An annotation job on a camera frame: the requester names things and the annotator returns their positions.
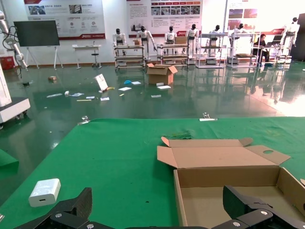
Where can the yellow stick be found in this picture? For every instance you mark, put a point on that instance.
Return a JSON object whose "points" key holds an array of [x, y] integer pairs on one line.
{"points": [[84, 100]]}

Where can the white wall poster red band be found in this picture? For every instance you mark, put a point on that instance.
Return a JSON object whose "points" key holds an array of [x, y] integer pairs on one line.
{"points": [[64, 14]]}

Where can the white sign card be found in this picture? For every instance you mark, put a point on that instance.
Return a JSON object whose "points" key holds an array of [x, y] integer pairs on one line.
{"points": [[101, 82]]}

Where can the brown carton on rack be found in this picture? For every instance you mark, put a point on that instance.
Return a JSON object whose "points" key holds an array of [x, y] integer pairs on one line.
{"points": [[180, 40]]}

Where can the white power adapter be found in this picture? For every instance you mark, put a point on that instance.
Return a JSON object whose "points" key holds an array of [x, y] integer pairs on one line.
{"points": [[44, 192]]}

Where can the white humanoid robot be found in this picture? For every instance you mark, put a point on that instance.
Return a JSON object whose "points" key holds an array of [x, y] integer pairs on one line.
{"points": [[240, 25], [192, 34], [216, 28], [295, 20], [144, 35], [170, 37], [119, 38]]}

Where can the open brown cardboard box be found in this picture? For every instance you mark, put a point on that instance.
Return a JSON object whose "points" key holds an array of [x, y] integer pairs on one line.
{"points": [[226, 157]]}

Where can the black screen on stand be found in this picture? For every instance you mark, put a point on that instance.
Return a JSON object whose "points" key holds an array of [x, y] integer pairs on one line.
{"points": [[35, 33]]}

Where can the black stool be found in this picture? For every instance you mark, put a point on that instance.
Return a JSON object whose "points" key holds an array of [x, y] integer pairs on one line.
{"points": [[96, 55]]}

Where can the wall poster with photo row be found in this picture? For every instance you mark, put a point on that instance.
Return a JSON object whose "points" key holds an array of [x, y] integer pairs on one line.
{"points": [[164, 16]]}

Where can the white paper sheet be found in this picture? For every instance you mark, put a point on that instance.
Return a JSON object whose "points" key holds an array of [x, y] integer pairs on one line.
{"points": [[164, 87], [136, 83], [125, 88]]}

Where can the metal binder clip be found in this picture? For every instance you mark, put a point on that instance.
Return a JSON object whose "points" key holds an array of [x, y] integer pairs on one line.
{"points": [[207, 118], [84, 121]]}

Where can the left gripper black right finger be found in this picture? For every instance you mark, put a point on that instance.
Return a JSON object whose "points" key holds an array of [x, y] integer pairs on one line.
{"points": [[238, 202]]}

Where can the yellow curved item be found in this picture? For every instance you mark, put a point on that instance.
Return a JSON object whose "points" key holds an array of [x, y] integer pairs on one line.
{"points": [[110, 88]]}

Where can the metal pipe rack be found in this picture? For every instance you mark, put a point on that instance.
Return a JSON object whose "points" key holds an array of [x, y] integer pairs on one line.
{"points": [[232, 60], [129, 47], [210, 60], [171, 45]]}

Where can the white wheeled equipment cabinet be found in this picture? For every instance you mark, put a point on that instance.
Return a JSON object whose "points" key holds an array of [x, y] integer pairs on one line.
{"points": [[9, 105]]}

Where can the small white flat box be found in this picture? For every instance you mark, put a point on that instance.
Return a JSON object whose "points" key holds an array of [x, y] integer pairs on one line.
{"points": [[160, 84]]}

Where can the silver background robot arm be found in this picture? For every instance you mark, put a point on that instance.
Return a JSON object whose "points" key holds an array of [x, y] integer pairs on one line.
{"points": [[14, 47]]}

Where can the large open cardboard carton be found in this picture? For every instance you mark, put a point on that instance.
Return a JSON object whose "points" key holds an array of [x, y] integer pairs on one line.
{"points": [[159, 76]]}

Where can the small black floor item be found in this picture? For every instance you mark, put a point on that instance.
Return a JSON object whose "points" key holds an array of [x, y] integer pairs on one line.
{"points": [[26, 83]]}

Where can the wall poster with building photos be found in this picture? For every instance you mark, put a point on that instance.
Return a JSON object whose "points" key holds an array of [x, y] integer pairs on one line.
{"points": [[243, 14]]}

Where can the long white paper strip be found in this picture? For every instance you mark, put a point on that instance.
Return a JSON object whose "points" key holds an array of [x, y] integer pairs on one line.
{"points": [[54, 95]]}

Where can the seated person in black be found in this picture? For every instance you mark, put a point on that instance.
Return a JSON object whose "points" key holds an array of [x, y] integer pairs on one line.
{"points": [[261, 43]]}

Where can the white table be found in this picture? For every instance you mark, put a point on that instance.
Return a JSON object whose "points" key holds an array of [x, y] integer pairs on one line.
{"points": [[87, 47]]}

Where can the metal frame desk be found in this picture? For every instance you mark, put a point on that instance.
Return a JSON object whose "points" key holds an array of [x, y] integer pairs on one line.
{"points": [[274, 47]]}

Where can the light blue sheet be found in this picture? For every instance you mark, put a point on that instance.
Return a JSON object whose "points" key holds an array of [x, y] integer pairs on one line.
{"points": [[76, 94]]}

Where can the black cabinet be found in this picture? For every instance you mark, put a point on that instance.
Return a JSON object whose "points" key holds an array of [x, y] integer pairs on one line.
{"points": [[300, 43]]}

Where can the small cardboard carton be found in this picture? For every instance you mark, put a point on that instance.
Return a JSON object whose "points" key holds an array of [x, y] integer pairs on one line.
{"points": [[52, 79]]}

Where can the blue cloth piece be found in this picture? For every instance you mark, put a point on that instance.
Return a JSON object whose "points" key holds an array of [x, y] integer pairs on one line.
{"points": [[128, 82]]}

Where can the small white cup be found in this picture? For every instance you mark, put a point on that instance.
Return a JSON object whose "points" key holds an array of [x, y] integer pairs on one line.
{"points": [[66, 93]]}

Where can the small carton on rack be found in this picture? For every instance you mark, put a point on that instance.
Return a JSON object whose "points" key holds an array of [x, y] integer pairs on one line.
{"points": [[137, 42]]}

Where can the green table cloth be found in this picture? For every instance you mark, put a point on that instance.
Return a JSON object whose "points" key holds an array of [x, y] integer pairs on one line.
{"points": [[119, 155]]}

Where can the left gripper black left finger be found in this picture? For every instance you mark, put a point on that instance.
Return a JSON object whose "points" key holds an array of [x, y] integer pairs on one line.
{"points": [[78, 205]]}

